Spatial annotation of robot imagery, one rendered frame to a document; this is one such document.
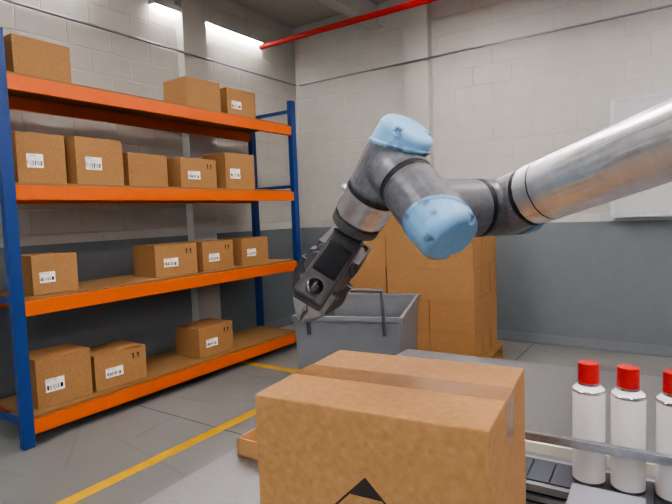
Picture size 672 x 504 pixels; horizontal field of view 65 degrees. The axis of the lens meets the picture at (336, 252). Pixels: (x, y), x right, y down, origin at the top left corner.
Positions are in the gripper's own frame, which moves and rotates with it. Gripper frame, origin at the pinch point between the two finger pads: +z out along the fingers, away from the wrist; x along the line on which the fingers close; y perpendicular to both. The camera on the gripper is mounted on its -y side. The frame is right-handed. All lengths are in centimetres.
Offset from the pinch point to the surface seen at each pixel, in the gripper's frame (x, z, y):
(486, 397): -26.0, -15.8, -10.9
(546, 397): -62, 29, 60
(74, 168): 206, 165, 180
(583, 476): -53, 3, 9
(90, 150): 208, 157, 195
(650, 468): -62, -3, 14
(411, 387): -18.4, -9.9, -10.3
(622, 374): -48, -14, 16
